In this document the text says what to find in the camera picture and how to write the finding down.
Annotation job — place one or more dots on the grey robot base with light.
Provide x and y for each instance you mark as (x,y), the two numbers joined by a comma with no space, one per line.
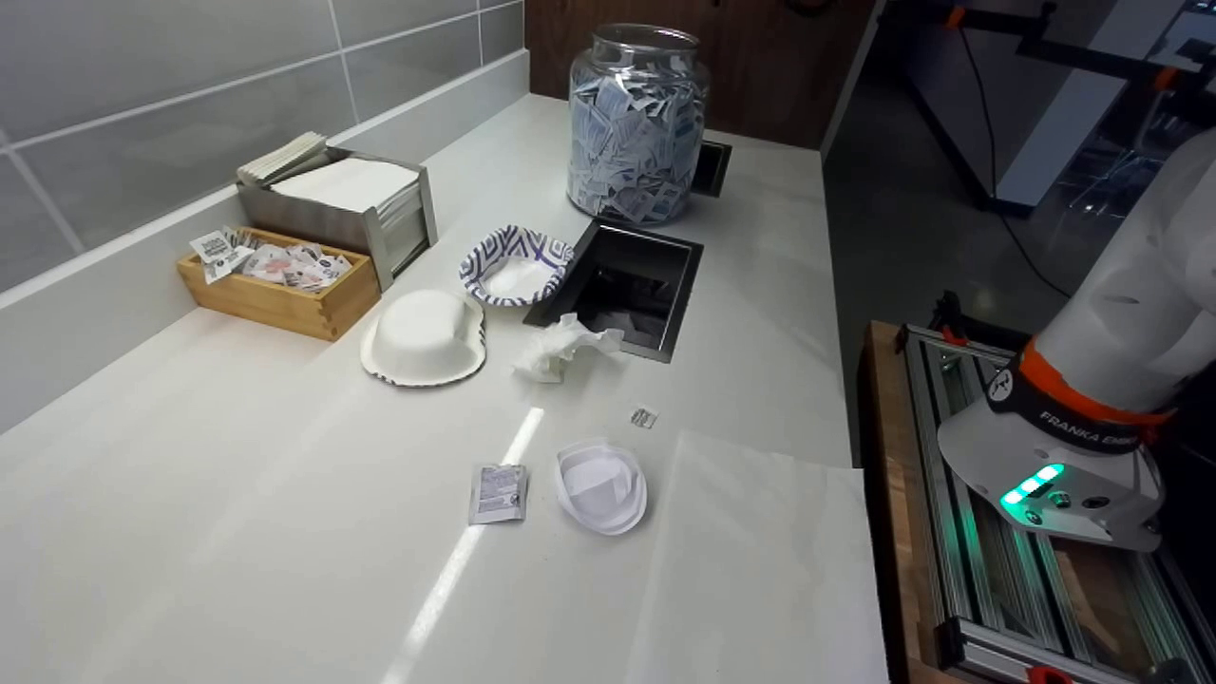
(1051,487)

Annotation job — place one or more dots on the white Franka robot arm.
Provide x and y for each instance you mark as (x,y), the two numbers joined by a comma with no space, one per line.
(1146,292)

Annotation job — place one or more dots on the black counter trash opening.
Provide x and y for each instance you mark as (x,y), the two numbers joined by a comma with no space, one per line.
(629,287)

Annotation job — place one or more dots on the grey sachet packet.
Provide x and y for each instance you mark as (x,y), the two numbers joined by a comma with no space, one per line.
(500,495)

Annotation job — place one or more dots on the black counter outlet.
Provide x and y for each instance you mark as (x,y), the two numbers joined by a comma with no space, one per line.
(717,170)

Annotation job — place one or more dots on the glass jar of sachets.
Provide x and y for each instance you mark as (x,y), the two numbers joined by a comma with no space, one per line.
(638,127)

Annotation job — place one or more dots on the wooden sachet box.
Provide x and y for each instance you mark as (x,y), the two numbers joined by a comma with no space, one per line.
(287,305)

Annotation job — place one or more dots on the grey printed sachet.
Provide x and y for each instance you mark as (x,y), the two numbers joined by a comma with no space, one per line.
(218,248)

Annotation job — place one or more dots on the crumpled white tissue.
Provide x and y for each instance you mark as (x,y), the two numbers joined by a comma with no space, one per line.
(563,348)

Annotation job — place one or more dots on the tiny grey wrapper scrap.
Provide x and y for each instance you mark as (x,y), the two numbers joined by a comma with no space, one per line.
(644,417)

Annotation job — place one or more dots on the white plastic lid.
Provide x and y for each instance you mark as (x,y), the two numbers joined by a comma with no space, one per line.
(598,487)

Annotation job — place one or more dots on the white paper bowl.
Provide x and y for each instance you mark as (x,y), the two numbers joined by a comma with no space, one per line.
(422,335)

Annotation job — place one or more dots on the metal napkin dispenser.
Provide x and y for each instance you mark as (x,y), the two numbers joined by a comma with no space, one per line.
(383,234)

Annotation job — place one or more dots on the white paper sheet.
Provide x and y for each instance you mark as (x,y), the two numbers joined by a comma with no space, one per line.
(761,573)

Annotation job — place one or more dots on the white napkin stack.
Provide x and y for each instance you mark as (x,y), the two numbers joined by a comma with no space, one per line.
(343,183)

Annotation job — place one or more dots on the pink sachets pile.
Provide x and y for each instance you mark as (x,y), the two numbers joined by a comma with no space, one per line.
(294,263)

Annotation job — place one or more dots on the wooden mounting board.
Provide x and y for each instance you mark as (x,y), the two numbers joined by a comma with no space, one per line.
(895,509)

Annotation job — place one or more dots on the white background panel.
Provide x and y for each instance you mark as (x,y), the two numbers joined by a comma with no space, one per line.
(1078,100)

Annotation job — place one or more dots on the aluminium extrusion frame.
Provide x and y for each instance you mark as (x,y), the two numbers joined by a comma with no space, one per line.
(973,573)

